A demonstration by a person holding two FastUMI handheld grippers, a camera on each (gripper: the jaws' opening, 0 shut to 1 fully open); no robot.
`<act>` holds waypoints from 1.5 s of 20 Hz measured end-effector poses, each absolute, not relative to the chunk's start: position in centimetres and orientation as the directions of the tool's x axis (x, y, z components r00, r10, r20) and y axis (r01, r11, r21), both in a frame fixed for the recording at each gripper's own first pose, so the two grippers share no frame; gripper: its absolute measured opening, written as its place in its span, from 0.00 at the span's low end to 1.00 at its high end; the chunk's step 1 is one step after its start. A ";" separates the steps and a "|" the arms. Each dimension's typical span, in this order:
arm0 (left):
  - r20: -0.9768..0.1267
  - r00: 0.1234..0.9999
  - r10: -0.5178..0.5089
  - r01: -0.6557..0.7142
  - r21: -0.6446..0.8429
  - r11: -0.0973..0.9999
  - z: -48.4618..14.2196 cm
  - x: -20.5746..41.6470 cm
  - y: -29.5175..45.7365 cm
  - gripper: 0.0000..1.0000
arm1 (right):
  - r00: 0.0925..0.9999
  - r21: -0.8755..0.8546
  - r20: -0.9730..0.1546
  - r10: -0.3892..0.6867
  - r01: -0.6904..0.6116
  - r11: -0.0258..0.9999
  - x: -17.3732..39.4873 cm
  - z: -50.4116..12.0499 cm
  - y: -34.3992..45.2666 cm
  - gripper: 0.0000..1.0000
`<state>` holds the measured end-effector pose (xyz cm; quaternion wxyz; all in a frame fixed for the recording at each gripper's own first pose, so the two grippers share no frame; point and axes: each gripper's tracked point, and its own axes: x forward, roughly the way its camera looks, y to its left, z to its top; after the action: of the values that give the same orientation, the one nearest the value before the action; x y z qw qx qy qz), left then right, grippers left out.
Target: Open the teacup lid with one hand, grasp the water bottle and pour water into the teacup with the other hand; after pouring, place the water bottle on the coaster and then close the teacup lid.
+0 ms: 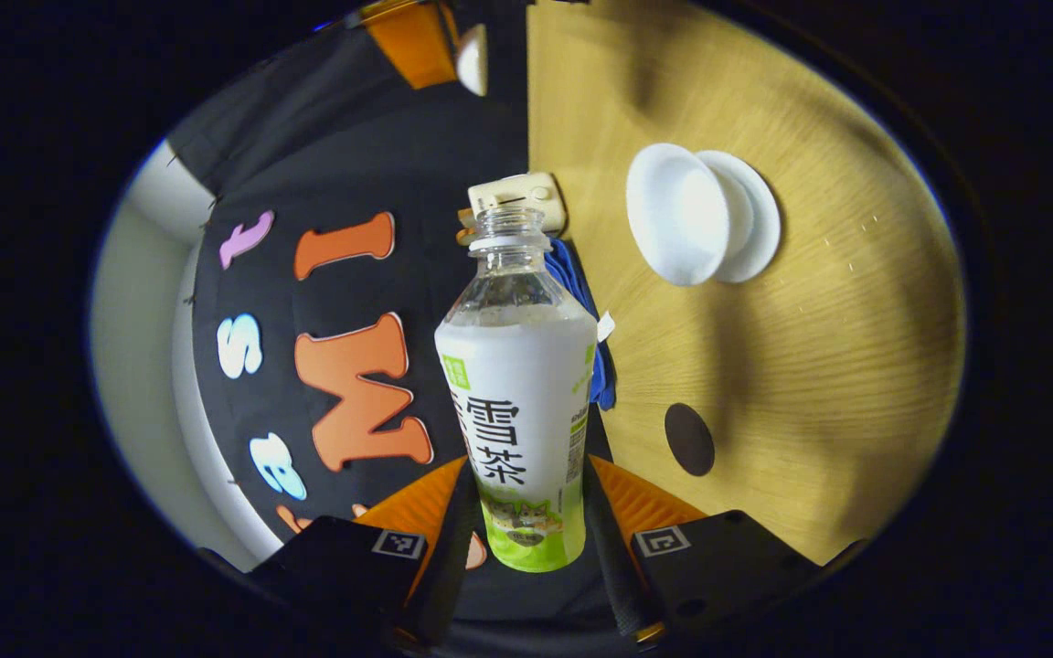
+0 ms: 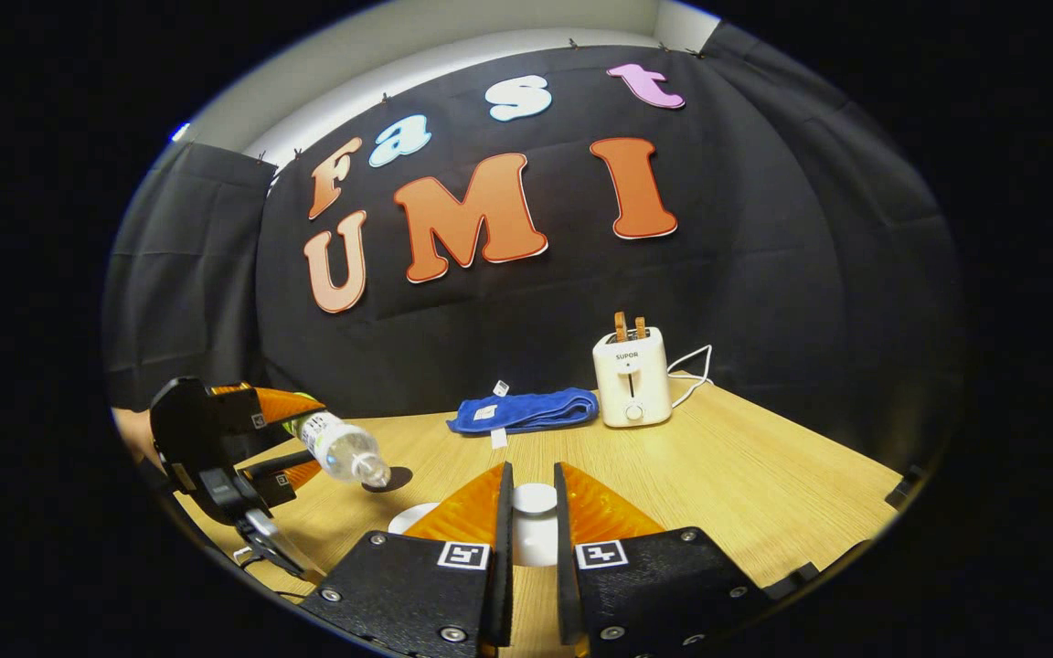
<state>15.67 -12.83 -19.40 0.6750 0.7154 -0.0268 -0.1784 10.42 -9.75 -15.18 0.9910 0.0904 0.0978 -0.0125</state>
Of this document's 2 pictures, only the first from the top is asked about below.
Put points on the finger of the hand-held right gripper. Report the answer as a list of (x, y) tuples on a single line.
[(412, 46)]

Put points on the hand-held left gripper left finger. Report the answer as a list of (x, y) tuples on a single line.
[(444, 567)]

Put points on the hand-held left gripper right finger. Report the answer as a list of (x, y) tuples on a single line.
[(613, 567)]

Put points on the white teacup lid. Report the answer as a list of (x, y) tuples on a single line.
[(472, 59)]

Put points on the dark round coaster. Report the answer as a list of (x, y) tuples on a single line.
[(689, 439)]

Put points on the white green label water bottle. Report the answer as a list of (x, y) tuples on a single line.
[(517, 411)]

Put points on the white teacup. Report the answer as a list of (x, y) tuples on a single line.
[(673, 215)]

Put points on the black backdrop cloth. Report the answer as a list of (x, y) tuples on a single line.
[(353, 146)]

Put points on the white toaster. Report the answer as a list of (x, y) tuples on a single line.
[(526, 194)]

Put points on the brown toast slice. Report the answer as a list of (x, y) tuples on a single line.
[(464, 228)]

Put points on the blue cloth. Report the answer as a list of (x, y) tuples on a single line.
[(601, 366)]

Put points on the white saucer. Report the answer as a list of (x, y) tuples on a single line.
[(760, 219)]

